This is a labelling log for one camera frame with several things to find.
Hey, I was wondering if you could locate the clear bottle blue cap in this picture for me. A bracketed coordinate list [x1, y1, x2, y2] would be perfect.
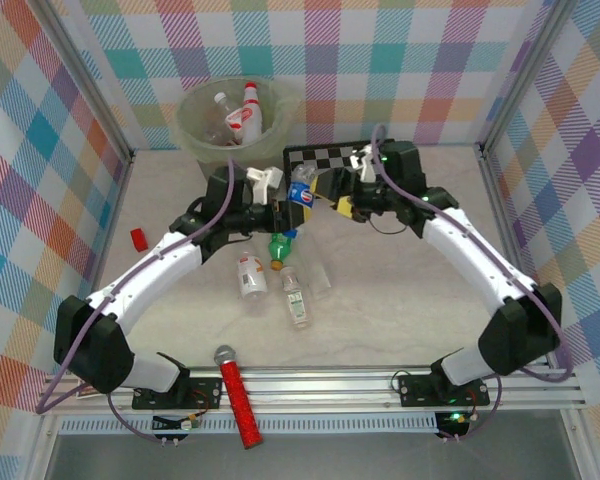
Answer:
[286, 163, 320, 240]

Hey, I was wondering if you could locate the green plastic bottle yellow cap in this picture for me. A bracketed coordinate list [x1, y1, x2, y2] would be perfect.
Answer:
[267, 232, 296, 271]

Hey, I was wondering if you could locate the white bottle orange V label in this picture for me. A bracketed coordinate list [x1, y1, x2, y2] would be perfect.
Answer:
[237, 251, 269, 300]

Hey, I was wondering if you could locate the small clear bottle green label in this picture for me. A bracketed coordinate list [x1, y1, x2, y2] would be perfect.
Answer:
[279, 266, 312, 330]

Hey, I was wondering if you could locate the frosted bottle red cap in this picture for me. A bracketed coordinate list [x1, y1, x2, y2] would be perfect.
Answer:
[237, 81, 266, 145]

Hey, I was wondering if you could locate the translucent plastic bin liner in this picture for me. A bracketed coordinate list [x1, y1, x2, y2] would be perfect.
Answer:
[173, 74, 304, 161]

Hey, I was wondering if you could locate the translucent green trash bin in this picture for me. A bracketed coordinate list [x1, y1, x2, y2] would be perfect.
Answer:
[173, 74, 304, 174]

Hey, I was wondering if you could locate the black and grey chessboard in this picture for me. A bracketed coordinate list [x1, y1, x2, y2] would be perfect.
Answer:
[283, 138, 396, 176]

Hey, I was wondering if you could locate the red glitter microphone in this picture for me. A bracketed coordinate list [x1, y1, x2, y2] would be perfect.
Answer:
[213, 344, 264, 450]

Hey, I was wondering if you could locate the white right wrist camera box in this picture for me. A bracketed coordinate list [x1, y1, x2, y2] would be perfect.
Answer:
[348, 144, 381, 184]

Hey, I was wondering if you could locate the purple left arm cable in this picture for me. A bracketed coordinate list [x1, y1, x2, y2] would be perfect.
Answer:
[35, 157, 236, 444]

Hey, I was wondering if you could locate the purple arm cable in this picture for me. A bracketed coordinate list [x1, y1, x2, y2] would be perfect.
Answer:
[371, 123, 576, 444]
[35, 157, 236, 444]

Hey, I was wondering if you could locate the thin black wire loop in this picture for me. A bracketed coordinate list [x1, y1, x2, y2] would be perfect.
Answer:
[365, 212, 409, 236]

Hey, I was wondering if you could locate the aluminium side rail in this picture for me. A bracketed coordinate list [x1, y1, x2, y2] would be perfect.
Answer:
[478, 147, 539, 289]

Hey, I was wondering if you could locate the aluminium frame post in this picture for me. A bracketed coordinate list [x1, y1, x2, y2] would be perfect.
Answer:
[38, 0, 135, 164]
[478, 0, 579, 159]

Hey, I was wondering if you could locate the aluminium mounting rail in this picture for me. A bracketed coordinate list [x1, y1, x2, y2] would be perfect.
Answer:
[33, 366, 587, 416]

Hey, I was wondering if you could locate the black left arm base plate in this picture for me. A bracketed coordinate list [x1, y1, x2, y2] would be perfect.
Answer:
[131, 375, 225, 411]

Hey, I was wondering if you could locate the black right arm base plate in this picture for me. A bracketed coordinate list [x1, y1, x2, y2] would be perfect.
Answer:
[397, 373, 491, 407]

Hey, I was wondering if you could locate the slotted grey cable duct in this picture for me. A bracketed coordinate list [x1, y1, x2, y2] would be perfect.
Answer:
[58, 417, 439, 435]

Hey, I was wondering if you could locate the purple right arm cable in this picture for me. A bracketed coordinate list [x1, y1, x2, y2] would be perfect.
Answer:
[371, 123, 576, 444]

